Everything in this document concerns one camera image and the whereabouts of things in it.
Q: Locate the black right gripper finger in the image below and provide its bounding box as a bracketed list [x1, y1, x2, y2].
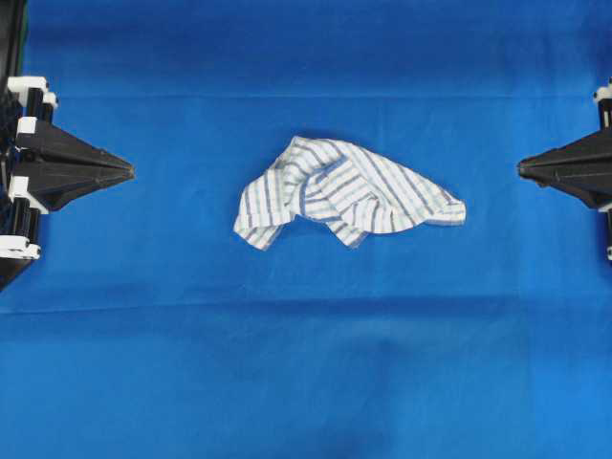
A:
[517, 127, 611, 171]
[518, 171, 611, 209]

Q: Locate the blue table cloth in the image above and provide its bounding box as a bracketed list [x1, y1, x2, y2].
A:
[1, 1, 611, 458]

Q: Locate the blue striped white towel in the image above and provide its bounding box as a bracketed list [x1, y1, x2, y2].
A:
[233, 137, 467, 251]

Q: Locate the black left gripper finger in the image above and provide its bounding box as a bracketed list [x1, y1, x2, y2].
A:
[16, 118, 134, 172]
[13, 169, 134, 214]

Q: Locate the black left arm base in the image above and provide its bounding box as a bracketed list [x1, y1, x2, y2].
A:
[0, 0, 30, 293]

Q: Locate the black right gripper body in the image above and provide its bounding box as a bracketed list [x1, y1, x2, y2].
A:
[594, 78, 612, 261]

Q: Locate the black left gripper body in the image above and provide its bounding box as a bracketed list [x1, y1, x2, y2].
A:
[1, 76, 57, 259]

